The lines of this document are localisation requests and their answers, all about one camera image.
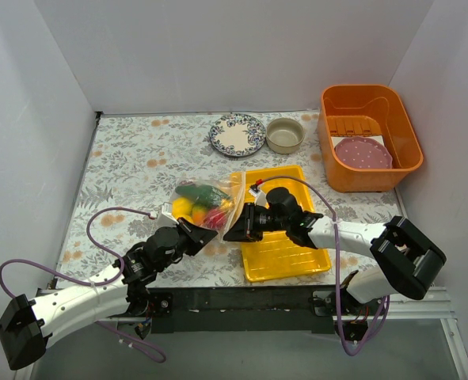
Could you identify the aluminium rail frame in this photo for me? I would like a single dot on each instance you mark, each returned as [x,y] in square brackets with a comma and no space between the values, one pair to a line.
[419,340]

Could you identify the floral tablecloth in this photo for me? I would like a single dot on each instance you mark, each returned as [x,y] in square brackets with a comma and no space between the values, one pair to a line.
[135,163]

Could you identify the blue floral plate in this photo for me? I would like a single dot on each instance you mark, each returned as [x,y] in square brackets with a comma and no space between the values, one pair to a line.
[237,135]

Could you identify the red pomegranate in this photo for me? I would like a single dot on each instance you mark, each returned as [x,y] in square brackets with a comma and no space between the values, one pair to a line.
[216,219]

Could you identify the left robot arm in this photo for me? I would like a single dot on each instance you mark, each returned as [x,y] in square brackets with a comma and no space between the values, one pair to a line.
[29,326]

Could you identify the beige ceramic bowl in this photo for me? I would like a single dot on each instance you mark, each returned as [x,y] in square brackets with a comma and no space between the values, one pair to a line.
[284,135]

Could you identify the yellow plastic tray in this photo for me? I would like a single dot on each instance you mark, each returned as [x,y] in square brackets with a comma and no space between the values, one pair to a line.
[276,256]

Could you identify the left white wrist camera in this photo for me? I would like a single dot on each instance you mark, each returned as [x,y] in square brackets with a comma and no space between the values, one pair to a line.
[165,217]

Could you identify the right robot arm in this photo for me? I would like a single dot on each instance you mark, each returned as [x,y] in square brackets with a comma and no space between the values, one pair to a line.
[407,260]

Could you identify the orange plastic basin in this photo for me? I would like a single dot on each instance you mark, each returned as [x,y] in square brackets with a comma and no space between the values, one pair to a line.
[374,111]

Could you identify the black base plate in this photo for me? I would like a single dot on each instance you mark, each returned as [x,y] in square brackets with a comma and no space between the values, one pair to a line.
[238,309]

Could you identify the pink dotted plate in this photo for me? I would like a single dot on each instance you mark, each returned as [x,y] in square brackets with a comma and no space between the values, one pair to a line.
[363,153]

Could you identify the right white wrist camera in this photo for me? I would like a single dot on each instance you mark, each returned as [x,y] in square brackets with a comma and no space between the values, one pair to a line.
[259,196]

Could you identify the green cucumber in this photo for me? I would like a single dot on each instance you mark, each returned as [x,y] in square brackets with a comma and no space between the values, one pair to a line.
[203,194]

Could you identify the clear zip top bag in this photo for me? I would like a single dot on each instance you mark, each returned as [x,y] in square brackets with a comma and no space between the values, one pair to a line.
[232,184]

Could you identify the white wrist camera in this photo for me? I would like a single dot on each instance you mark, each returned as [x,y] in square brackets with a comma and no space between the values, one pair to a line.
[165,217]
[259,196]

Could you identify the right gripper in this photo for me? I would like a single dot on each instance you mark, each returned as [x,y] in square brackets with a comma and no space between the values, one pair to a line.
[249,221]

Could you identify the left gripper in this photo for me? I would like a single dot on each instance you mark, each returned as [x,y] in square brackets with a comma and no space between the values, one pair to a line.
[188,236]

